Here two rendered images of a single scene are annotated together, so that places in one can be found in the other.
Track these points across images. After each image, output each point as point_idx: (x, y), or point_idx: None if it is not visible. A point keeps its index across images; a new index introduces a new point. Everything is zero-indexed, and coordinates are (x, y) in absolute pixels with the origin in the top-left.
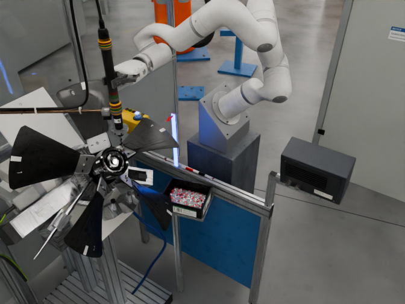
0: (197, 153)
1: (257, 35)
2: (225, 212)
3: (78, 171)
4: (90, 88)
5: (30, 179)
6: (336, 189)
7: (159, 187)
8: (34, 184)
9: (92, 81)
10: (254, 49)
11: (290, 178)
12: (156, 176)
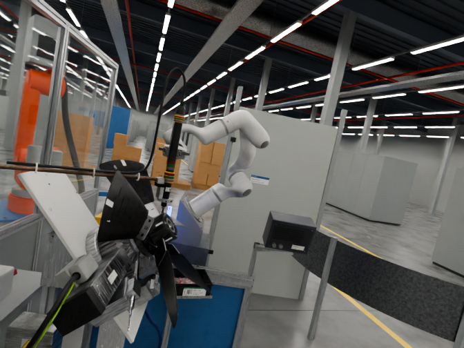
0: None
1: (264, 134)
2: (207, 298)
3: (139, 235)
4: (129, 166)
5: (112, 233)
6: (308, 239)
7: None
8: (3, 296)
9: (130, 161)
10: (259, 144)
11: (275, 240)
12: None
